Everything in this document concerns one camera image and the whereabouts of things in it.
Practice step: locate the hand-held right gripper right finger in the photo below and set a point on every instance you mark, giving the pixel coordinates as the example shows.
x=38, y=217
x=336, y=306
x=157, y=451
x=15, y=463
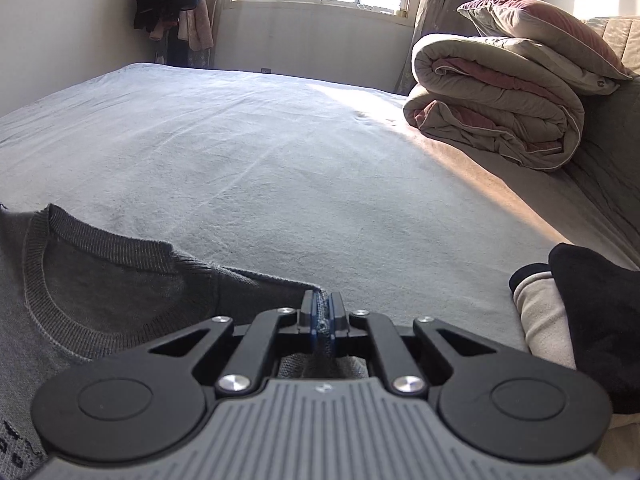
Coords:
x=336, y=325

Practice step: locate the folded black garment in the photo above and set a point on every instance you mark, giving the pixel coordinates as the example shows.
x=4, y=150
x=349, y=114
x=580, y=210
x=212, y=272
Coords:
x=600, y=320

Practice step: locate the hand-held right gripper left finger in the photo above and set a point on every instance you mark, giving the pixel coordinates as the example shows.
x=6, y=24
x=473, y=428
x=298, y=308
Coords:
x=316, y=325

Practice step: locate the hanging pink clothes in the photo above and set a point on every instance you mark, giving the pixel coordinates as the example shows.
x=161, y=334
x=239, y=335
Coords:
x=197, y=30

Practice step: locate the grey patterned knit sweater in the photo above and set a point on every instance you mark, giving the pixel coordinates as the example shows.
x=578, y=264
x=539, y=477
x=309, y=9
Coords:
x=100, y=300

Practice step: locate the folded beige pink quilt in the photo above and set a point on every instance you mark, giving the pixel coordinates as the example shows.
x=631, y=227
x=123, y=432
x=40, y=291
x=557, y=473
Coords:
x=490, y=110

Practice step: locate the beige maroon pillow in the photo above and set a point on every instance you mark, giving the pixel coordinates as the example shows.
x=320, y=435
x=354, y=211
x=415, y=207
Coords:
x=540, y=35

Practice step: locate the folded cream garment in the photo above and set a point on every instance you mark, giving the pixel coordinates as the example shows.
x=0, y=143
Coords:
x=540, y=310

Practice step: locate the quilted beige bed pad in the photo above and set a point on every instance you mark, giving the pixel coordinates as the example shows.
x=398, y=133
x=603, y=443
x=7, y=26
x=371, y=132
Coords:
x=610, y=160

